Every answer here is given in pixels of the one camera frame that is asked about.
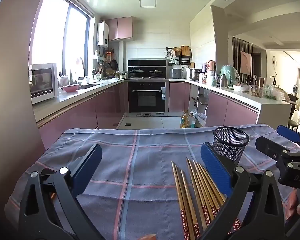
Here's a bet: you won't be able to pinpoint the white toaster oven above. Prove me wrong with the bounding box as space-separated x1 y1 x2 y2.
28 63 59 105

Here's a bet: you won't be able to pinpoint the pink wall picture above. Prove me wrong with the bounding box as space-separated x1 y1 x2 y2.
240 51 252 75

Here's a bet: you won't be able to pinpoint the steel stockpot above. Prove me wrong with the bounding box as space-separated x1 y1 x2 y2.
189 68 202 81

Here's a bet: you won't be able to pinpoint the pink wall cabinet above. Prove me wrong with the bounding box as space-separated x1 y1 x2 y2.
105 17 134 41

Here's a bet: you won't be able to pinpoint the black mesh cup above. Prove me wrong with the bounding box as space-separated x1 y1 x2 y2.
212 126 250 167

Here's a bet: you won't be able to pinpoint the black built-in oven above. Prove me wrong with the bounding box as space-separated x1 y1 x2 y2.
127 79 169 117

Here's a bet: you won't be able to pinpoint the pink bowl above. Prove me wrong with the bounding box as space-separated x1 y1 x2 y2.
62 84 80 93

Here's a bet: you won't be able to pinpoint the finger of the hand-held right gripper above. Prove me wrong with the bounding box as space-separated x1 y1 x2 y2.
276 124 300 153
255 136 295 166

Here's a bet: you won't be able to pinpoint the kitchen window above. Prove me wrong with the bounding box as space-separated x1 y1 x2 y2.
31 0 94 78

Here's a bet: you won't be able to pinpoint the pink base cabinets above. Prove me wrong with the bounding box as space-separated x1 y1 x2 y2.
37 81 129 150
169 81 259 128

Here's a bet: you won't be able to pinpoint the mint green appliance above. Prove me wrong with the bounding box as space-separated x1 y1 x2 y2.
220 65 241 87

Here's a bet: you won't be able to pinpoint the grey refrigerator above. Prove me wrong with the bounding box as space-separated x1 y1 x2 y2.
0 0 53 220

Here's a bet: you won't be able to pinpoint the black wok with lid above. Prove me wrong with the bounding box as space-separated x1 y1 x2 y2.
129 68 145 78

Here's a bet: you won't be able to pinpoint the clear plastic bag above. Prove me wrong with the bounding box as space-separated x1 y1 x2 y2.
195 112 207 128

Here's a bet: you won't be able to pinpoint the cooking oil bottle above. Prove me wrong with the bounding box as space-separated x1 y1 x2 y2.
181 110 190 129

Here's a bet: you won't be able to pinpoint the white water heater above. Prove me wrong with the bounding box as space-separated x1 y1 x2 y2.
97 22 109 47

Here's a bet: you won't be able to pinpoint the bunch of wooden chopsticks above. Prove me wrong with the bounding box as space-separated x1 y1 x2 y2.
171 157 242 240

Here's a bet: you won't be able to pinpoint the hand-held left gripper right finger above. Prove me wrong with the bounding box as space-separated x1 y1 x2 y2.
200 142 288 240

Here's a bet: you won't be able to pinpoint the blue-grey plaid tablecloth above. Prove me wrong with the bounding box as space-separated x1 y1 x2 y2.
5 124 300 240

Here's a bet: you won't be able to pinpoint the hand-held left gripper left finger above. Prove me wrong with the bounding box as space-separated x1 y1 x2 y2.
18 144 103 240

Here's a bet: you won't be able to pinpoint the black wall rack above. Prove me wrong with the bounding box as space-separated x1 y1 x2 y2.
166 45 192 65

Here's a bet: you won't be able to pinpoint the black range hood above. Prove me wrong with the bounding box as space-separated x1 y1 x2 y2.
127 58 168 79

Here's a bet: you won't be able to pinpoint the silver rice cooker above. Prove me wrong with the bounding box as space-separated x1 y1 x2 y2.
170 67 182 79

